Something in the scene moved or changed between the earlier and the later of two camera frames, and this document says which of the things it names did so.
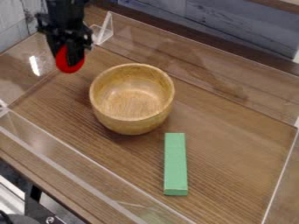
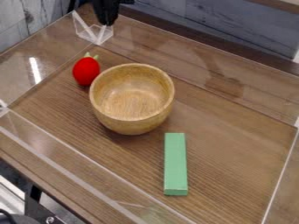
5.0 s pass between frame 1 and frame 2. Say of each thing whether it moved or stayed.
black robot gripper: moved
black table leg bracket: stayed
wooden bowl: stayed
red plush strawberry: moved
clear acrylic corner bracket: stayed
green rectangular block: stayed
